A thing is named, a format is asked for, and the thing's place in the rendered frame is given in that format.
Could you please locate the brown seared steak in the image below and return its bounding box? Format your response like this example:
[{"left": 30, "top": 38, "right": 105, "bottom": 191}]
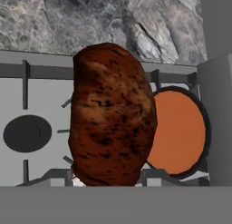
[{"left": 67, "top": 42, "right": 159, "bottom": 188}]

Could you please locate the black saucepan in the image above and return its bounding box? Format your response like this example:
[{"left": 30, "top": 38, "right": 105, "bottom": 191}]
[{"left": 145, "top": 85, "right": 212, "bottom": 180}]

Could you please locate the grey tall cabinet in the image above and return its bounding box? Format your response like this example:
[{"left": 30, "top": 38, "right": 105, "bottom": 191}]
[{"left": 197, "top": 0, "right": 232, "bottom": 188}]

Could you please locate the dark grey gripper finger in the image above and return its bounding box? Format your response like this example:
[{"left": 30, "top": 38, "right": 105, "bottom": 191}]
[{"left": 70, "top": 169, "right": 87, "bottom": 188}]

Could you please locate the grey hob with black grates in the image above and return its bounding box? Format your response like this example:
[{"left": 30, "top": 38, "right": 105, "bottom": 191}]
[{"left": 0, "top": 49, "right": 211, "bottom": 188}]

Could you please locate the orange marinade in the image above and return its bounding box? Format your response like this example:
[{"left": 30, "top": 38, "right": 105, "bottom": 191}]
[{"left": 146, "top": 90, "right": 207, "bottom": 175}]

